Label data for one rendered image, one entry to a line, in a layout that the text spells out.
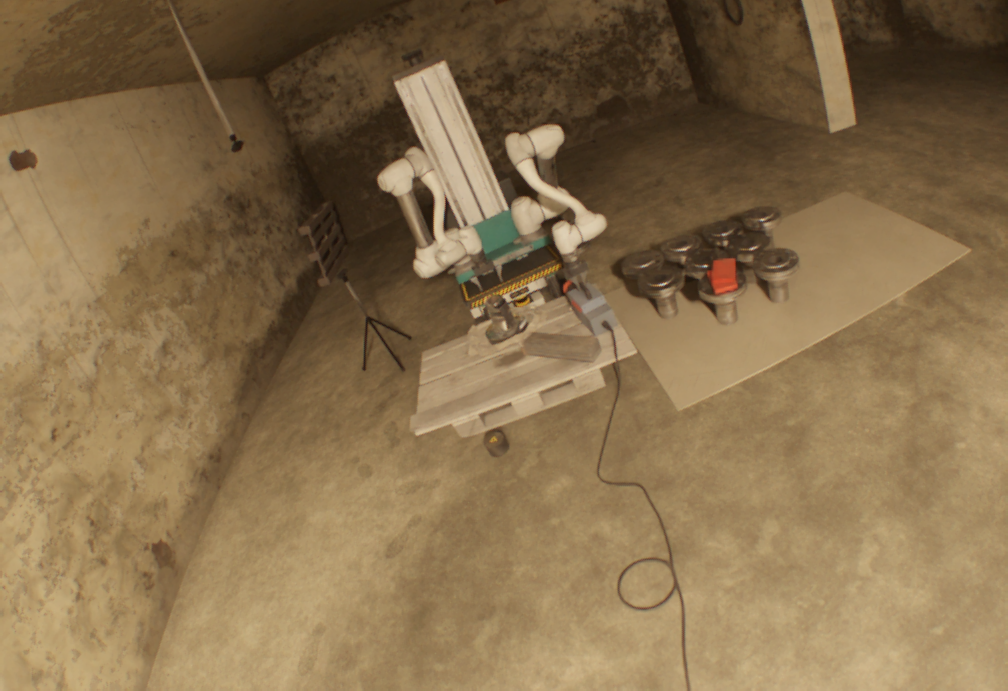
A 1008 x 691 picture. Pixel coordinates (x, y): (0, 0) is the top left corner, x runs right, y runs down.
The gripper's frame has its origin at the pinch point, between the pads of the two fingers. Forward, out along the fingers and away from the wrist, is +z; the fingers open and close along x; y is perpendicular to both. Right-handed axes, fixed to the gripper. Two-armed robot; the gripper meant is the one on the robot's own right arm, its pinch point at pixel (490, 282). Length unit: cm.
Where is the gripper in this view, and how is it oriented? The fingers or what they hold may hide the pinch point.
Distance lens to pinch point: 297.2
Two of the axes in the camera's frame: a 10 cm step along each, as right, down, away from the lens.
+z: 3.7, 8.1, 4.5
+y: -1.8, -4.2, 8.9
